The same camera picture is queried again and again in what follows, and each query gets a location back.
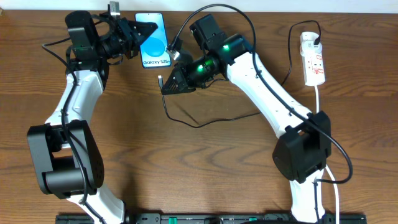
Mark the blue Samsung Galaxy smartphone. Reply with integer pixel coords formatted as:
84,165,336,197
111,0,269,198
135,12,171,68

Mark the black USB charging cable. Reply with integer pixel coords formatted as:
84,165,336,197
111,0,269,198
157,20,322,129

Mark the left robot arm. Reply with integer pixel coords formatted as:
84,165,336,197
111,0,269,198
27,11,157,223

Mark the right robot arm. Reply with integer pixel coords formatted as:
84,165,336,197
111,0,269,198
160,14,331,223

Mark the white USB charger plug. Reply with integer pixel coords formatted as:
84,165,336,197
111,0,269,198
300,40,323,57

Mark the white power strip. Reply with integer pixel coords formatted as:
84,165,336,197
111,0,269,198
300,32,325,86

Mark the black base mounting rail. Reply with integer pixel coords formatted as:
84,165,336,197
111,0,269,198
55,213,368,224

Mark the white power strip cord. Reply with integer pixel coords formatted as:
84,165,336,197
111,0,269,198
313,85,340,224

